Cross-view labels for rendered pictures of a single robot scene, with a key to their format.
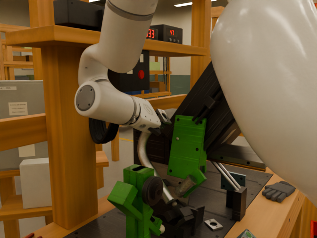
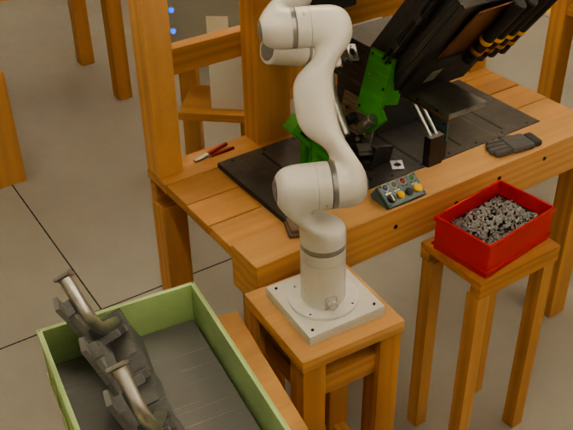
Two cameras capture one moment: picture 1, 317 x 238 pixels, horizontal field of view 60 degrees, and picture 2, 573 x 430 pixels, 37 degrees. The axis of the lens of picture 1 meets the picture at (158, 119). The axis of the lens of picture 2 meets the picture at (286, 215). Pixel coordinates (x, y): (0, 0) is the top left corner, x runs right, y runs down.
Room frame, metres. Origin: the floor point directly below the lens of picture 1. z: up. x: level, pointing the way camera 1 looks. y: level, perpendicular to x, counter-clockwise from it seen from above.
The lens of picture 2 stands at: (-1.53, -0.72, 2.38)
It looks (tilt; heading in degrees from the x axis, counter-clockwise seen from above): 35 degrees down; 21
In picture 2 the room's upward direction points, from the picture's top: 1 degrees counter-clockwise
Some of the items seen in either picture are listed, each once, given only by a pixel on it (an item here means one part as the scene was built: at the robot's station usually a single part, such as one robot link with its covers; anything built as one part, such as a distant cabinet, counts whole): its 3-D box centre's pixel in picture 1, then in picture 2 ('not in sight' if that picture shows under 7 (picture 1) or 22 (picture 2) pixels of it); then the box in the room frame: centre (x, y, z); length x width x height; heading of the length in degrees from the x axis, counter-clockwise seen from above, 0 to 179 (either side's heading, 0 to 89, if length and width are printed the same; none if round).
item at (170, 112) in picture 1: (170, 151); (385, 74); (1.18, -0.05, 1.07); 0.30 x 0.18 x 0.34; 145
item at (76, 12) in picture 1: (81, 15); not in sight; (0.91, 0.24, 1.59); 0.15 x 0.07 x 0.07; 145
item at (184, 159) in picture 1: (190, 145); (383, 81); (0.92, -0.11, 1.17); 0.13 x 0.12 x 0.20; 145
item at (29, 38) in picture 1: (132, 46); not in sight; (1.17, 0.11, 1.52); 0.90 x 0.25 x 0.04; 145
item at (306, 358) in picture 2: not in sight; (322, 311); (0.17, -0.17, 0.83); 0.32 x 0.32 x 0.04; 51
